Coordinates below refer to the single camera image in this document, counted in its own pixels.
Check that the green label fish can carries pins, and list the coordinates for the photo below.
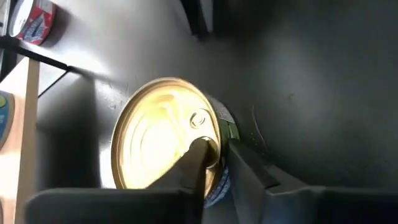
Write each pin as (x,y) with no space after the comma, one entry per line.
(155,133)

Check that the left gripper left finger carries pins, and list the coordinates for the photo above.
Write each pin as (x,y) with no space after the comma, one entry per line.
(192,174)

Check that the black table mat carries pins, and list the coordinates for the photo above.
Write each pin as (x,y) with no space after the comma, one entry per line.
(311,109)

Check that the wooden shelf with black frame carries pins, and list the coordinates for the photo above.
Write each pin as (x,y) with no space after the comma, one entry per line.
(28,140)

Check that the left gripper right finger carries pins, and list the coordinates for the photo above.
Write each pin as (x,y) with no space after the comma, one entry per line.
(248,186)

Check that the red label tuna can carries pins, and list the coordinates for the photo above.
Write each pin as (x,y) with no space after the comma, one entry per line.
(34,25)

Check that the blue label fish can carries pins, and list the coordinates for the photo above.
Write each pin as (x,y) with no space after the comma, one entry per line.
(6,124)

